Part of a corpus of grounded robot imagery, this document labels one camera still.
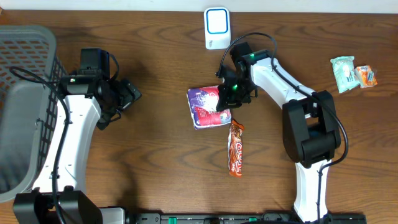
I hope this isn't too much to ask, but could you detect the purple red snack packet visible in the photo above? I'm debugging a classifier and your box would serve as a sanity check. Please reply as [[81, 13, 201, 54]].
[[187, 85, 232, 129]]

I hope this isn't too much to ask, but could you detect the orange red chocolate bar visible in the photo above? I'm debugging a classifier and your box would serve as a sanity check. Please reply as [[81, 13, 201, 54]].
[[228, 120, 244, 177]]

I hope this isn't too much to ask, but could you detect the teal snack packet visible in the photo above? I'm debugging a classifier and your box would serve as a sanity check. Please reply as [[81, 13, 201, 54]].
[[330, 56, 359, 93]]

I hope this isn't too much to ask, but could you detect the small orange snack packet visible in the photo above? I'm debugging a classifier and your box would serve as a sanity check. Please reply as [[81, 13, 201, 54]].
[[354, 65, 377, 88]]

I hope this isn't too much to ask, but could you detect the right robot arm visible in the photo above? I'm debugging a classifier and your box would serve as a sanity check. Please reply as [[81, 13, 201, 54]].
[[216, 46, 341, 223]]

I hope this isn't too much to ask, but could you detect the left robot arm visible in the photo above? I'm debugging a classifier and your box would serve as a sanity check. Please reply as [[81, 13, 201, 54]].
[[13, 75, 141, 223]]

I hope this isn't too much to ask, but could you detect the white barcode scanner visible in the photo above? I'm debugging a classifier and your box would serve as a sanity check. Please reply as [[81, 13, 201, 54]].
[[203, 7, 231, 50]]

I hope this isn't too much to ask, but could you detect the grey plastic basket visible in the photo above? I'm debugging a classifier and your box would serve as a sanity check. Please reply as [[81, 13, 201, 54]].
[[1, 25, 67, 202]]

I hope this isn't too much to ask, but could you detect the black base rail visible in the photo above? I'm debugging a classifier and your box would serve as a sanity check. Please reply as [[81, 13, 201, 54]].
[[124, 212, 367, 224]]

